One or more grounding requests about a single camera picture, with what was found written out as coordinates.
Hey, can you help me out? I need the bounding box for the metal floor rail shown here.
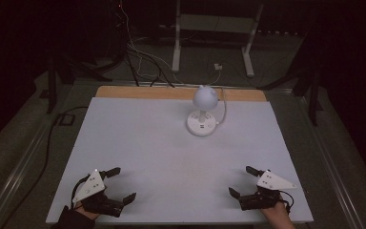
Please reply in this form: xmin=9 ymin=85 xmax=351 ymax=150
xmin=295 ymin=94 xmax=366 ymax=229
xmin=0 ymin=118 xmax=58 ymax=229

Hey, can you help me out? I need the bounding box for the black floor stand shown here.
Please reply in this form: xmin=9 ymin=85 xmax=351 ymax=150
xmin=46 ymin=55 xmax=113 ymax=115
xmin=256 ymin=60 xmax=324 ymax=127

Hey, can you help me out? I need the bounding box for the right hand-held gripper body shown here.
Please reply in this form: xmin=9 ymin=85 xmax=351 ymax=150
xmin=238 ymin=170 xmax=298 ymax=212

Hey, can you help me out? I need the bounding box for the long black floor cable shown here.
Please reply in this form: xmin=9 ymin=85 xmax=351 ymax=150
xmin=0 ymin=105 xmax=90 ymax=229

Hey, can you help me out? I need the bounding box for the bundle of black floor cables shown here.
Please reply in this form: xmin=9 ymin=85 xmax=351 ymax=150
xmin=125 ymin=44 xmax=175 ymax=89

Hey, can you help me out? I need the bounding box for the white round power strip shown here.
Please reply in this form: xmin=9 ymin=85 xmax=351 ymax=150
xmin=185 ymin=84 xmax=219 ymax=137

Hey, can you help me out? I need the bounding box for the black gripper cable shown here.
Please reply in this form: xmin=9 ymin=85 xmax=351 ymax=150
xmin=278 ymin=189 xmax=295 ymax=215
xmin=71 ymin=174 xmax=92 ymax=209

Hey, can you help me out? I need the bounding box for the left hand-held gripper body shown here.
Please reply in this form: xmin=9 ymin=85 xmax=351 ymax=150
xmin=71 ymin=169 xmax=126 ymax=219

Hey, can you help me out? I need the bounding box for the thin white floor cable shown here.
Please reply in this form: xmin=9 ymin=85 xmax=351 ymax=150
xmin=118 ymin=0 xmax=185 ymax=84

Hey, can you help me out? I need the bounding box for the person's right hand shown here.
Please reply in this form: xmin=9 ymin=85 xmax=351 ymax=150
xmin=260 ymin=199 xmax=290 ymax=223

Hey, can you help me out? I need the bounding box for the white lamp cable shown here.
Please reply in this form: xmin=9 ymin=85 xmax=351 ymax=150
xmin=209 ymin=70 xmax=228 ymax=126

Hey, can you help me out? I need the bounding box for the white metal stand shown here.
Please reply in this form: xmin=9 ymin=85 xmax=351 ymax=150
xmin=171 ymin=0 xmax=265 ymax=78

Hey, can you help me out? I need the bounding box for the wooden table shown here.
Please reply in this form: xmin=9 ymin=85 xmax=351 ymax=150
xmin=94 ymin=85 xmax=268 ymax=103

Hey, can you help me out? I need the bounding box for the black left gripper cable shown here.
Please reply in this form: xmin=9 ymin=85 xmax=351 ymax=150
xmin=71 ymin=174 xmax=92 ymax=209

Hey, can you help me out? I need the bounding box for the white table cover sheet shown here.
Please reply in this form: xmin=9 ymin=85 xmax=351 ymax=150
xmin=45 ymin=96 xmax=315 ymax=225

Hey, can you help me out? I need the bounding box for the person's left hand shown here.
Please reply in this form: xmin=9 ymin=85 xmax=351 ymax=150
xmin=75 ymin=204 xmax=101 ymax=221

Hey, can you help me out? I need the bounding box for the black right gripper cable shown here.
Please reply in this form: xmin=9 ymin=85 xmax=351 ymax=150
xmin=278 ymin=189 xmax=295 ymax=215

